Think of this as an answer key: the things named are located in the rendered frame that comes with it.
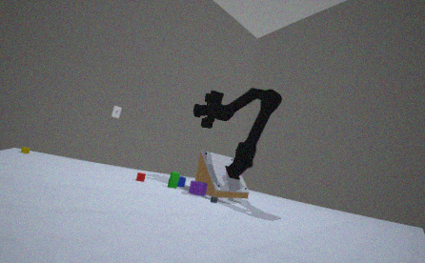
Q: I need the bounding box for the red block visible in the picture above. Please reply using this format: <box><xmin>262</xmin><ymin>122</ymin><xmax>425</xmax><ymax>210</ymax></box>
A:
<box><xmin>136</xmin><ymin>172</ymin><xmax>146</xmax><ymax>182</ymax></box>

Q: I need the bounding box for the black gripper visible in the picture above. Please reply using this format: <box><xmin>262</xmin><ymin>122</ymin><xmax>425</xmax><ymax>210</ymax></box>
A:
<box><xmin>201</xmin><ymin>93</ymin><xmax>213</xmax><ymax>129</ymax></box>

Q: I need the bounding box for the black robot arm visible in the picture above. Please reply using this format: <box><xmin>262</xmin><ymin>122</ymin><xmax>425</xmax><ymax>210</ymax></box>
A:
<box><xmin>193</xmin><ymin>89</ymin><xmax>282</xmax><ymax>179</ymax></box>

